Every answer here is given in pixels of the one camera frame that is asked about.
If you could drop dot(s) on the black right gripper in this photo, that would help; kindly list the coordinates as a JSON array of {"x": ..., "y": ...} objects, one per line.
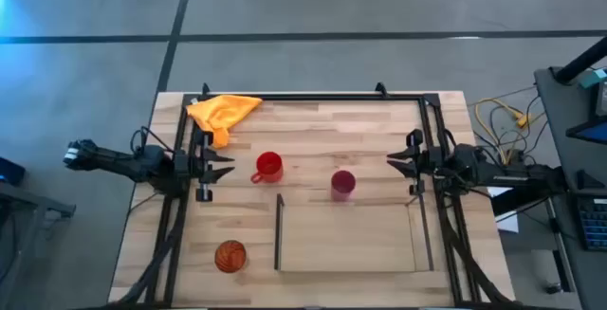
[{"x": 430, "y": 163}]

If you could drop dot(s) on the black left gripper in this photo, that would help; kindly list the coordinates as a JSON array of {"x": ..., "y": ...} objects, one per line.
[{"x": 189, "y": 168}]

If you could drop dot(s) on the maroon plastic cup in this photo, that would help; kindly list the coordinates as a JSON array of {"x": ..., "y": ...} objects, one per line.
[{"x": 343, "y": 184}]

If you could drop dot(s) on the orange faceted translucent cup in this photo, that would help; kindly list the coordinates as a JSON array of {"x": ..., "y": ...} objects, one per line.
[{"x": 230, "y": 256}]

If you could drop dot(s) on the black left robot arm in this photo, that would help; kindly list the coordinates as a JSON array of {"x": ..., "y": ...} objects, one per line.
[{"x": 118, "y": 160}]

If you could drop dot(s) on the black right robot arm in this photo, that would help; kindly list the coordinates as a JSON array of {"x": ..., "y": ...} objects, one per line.
[{"x": 498, "y": 172}]

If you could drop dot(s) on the orange yellow cloth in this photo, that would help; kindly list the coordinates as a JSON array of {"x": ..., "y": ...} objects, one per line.
[{"x": 218, "y": 113}]

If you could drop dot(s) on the white paper sheet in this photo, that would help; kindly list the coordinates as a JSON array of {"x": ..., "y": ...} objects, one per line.
[{"x": 507, "y": 217}]

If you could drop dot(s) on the grey side desk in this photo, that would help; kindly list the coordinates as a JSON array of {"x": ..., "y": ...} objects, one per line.
[{"x": 562, "y": 125}]

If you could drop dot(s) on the black laptop with blue screen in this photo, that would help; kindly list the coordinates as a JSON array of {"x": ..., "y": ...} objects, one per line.
[{"x": 593, "y": 132}]

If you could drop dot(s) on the grey metal stand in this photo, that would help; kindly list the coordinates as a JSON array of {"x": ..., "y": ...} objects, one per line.
[{"x": 28, "y": 215}]

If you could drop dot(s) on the black keyboard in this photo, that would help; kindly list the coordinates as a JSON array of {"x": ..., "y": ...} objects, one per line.
[{"x": 594, "y": 224}]

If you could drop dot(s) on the black pole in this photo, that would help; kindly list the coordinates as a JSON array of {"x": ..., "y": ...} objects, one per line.
[{"x": 583, "y": 61}]

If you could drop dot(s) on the teal small box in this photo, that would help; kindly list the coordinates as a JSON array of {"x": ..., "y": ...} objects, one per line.
[{"x": 593, "y": 78}]

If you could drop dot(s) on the dark blue box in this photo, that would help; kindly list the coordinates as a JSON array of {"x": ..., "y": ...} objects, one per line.
[{"x": 10, "y": 171}]

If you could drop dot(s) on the wooden shelf with black frame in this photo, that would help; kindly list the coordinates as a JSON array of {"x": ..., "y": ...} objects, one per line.
[{"x": 346, "y": 239}]

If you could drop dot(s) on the black metal table frame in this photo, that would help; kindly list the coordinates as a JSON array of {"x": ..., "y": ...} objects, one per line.
[{"x": 308, "y": 96}]

